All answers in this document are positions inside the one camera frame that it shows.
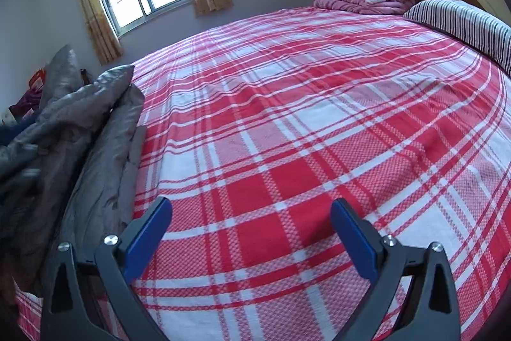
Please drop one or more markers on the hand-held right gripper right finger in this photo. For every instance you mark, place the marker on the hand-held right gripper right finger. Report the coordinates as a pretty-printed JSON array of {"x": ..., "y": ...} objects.
[{"x": 355, "y": 241}]

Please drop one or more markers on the grey down jacket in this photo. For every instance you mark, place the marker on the grey down jacket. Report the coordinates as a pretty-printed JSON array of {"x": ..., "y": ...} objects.
[{"x": 60, "y": 125}]

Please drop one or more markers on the red plaid bed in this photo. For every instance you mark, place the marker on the red plaid bed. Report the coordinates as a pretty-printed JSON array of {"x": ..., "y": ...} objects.
[{"x": 299, "y": 105}]

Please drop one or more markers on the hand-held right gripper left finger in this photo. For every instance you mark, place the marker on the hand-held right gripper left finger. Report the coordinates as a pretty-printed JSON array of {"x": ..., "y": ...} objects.
[{"x": 145, "y": 237}]

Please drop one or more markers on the striped pillow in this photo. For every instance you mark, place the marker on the striped pillow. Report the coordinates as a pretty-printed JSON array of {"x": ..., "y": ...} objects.
[{"x": 467, "y": 25}]

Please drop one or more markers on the red box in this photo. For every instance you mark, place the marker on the red box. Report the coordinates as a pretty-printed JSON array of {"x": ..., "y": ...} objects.
[{"x": 36, "y": 79}]

